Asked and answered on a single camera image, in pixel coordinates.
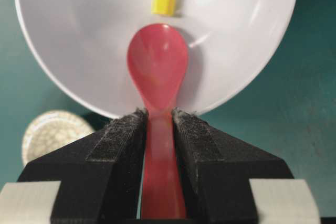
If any speckled ceramic spoon rest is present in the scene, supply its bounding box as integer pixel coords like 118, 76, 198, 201
22, 110, 94, 166

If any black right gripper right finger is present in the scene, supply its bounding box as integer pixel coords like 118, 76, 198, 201
172, 108, 293, 221

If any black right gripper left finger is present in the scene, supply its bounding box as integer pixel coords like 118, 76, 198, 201
18, 109, 148, 221

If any red plastic spoon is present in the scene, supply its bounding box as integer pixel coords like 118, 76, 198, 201
127, 24, 188, 219

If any yellow hexagonal prism block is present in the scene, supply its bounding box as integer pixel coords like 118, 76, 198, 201
151, 0, 176, 17

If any white bowl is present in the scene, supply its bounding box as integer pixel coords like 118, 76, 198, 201
15, 0, 296, 118

